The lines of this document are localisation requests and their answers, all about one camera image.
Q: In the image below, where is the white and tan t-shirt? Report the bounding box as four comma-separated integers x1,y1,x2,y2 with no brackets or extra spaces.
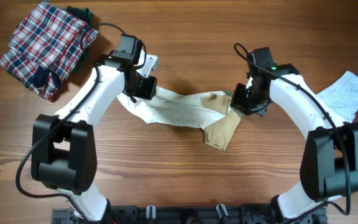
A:
117,87,242,151

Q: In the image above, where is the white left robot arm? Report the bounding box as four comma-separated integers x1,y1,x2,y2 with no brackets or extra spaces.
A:
28,58,158,223

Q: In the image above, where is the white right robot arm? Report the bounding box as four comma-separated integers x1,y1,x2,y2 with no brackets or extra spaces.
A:
231,62,358,223

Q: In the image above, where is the dark green folded garment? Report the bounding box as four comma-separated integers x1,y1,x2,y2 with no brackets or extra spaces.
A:
61,5,93,75

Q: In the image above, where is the light blue striped garment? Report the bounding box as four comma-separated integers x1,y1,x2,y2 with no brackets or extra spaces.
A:
317,71,358,123

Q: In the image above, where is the plaid folded shirt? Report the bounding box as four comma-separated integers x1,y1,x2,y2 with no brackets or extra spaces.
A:
0,1,98,101

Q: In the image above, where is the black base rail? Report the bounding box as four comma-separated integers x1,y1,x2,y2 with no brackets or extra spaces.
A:
50,203,328,224

